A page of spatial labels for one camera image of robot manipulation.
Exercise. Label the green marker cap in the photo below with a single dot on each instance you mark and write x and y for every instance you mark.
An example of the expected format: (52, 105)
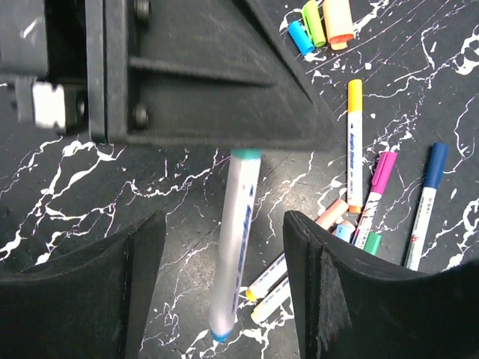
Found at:
(313, 23)

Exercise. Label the teal cap white marker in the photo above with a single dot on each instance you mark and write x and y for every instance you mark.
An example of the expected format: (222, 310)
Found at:
(241, 186)

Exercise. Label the dark blue cap marker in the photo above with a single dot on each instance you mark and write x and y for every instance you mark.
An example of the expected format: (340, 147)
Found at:
(436, 164)

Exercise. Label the purple cap marker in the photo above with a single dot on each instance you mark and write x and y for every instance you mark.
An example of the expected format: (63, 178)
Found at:
(379, 182)

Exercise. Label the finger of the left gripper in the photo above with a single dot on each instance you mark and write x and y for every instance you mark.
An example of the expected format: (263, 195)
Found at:
(219, 73)

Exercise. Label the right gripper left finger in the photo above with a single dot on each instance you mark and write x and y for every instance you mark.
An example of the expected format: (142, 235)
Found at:
(90, 303)

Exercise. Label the orange highlighter cap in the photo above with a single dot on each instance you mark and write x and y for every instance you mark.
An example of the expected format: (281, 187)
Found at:
(339, 23)

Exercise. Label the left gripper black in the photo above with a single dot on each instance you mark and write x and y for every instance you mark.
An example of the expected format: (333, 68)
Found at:
(65, 65)

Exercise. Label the light blue cap marker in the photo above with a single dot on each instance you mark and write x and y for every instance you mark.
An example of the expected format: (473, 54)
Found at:
(344, 232)

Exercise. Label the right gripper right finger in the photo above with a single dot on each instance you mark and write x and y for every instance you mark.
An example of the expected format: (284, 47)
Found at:
(348, 303)

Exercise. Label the pink cap white marker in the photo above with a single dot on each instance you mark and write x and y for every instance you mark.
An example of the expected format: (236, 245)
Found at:
(331, 217)

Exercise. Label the peach cap white marker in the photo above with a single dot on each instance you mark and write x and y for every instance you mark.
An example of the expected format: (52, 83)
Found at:
(273, 300)

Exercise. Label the blue marker cap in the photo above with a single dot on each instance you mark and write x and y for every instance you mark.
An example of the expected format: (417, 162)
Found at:
(300, 38)

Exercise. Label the yellow cap white marker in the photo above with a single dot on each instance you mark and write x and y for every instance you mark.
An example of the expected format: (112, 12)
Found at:
(354, 146)

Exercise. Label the dark green cap marker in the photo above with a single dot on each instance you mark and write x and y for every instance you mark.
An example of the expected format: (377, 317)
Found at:
(372, 243)

